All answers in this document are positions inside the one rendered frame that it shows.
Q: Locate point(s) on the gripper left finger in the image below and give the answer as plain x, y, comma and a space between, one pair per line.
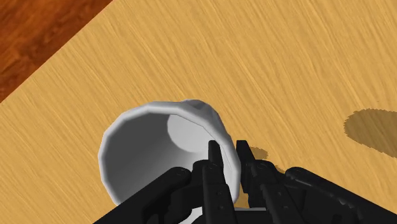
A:
214, 186

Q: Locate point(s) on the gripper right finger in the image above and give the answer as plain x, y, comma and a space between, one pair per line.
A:
279, 192

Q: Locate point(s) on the white cup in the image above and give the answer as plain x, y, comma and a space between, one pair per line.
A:
145, 155

